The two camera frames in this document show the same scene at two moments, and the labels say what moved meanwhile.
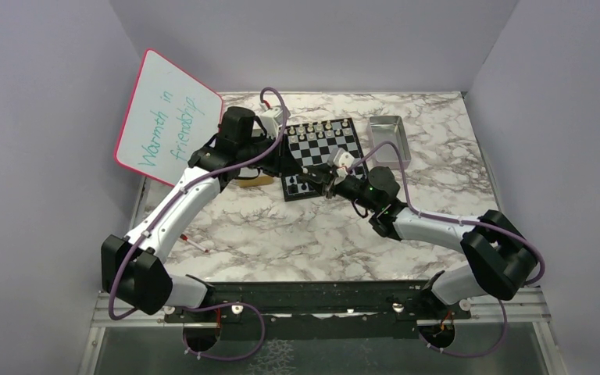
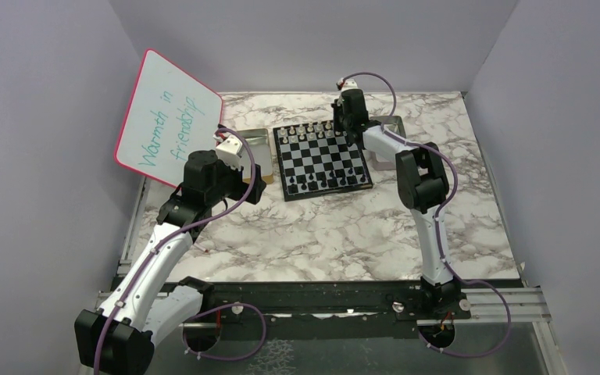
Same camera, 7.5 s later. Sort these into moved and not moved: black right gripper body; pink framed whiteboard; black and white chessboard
Moved: black right gripper body
Not moved: black and white chessboard; pink framed whiteboard
